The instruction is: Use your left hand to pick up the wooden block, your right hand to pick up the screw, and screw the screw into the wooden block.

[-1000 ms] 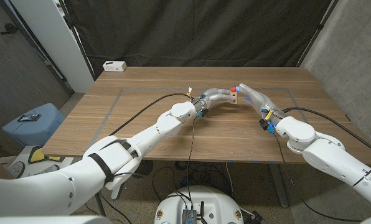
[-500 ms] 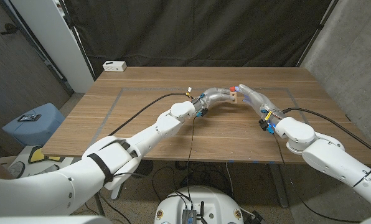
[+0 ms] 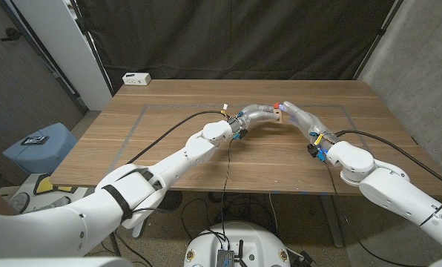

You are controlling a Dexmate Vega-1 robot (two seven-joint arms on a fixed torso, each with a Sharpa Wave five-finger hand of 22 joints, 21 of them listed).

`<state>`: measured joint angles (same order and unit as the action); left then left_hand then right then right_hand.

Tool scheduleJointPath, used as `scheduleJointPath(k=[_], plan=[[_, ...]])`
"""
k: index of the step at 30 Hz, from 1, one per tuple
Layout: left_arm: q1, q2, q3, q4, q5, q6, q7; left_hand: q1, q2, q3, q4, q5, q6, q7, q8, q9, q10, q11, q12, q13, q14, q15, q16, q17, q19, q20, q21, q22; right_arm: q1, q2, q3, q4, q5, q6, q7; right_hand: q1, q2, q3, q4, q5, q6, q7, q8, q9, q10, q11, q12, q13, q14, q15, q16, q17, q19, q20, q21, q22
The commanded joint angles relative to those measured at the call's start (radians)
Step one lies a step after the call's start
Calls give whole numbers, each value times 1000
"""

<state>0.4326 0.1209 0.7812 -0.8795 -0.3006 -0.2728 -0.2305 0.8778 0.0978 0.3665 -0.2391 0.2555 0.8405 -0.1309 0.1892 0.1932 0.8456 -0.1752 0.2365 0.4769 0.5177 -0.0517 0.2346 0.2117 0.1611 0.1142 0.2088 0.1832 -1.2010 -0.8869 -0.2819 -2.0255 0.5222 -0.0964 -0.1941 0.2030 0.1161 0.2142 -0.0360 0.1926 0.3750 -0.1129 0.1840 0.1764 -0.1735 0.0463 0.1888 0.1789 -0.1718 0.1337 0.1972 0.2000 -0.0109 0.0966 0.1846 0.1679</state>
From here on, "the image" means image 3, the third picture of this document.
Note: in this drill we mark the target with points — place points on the grey electronics box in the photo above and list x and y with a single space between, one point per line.
224 257

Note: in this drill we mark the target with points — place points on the small wooden block with holes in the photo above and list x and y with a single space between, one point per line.
279 115

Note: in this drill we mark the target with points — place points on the white power strip box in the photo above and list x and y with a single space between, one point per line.
136 78

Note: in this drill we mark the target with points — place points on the black backdrop curtain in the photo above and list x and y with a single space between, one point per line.
224 37

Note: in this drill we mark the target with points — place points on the grey table leg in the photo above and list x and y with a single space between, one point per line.
334 226

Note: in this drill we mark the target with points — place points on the round black floor fan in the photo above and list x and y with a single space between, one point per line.
174 202

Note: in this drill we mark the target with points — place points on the black backdrop stand pole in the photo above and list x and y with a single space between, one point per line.
91 46
380 32

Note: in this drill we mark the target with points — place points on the blue plastic stool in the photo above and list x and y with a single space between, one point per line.
46 157

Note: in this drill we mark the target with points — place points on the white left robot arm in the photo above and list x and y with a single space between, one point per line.
139 189

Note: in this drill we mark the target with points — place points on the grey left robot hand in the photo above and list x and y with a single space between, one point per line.
256 114

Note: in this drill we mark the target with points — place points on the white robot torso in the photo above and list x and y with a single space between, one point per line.
258 241

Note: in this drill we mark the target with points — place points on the red-headed wooden screw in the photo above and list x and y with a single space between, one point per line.
276 106

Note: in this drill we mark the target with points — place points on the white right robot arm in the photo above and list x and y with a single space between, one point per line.
391 189

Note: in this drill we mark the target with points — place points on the white pillar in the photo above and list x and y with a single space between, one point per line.
69 48

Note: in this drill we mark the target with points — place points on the black smartphone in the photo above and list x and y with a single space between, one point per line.
35 140

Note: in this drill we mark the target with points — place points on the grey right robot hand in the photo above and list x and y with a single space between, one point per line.
310 122

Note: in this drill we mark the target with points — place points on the grey black sneaker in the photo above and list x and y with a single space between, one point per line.
19 202
56 203

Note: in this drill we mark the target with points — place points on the white table leg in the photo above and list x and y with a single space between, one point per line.
138 231

